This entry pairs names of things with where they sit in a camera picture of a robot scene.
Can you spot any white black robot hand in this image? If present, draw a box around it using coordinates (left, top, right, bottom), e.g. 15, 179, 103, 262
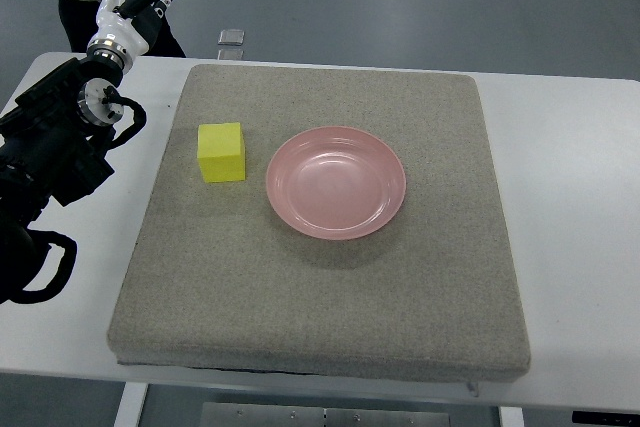
87, 0, 184, 73

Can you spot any yellow foam block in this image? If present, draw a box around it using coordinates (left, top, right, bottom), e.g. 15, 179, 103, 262
197, 122, 246, 183

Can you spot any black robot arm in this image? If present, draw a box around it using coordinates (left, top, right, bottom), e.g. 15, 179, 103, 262
1, 51, 147, 304

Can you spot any pink plate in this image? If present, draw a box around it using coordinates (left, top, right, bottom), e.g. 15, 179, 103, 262
265, 126, 407, 241

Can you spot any clear plastic floor socket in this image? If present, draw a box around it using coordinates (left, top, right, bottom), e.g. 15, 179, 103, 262
217, 29, 245, 46

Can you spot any grey fabric mat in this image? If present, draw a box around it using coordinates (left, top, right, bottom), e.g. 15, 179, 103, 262
107, 65, 531, 382

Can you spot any white table leg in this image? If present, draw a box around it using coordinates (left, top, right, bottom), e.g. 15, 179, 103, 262
113, 382, 149, 427

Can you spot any metal table base plate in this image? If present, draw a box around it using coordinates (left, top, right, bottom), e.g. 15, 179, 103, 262
199, 402, 451, 427

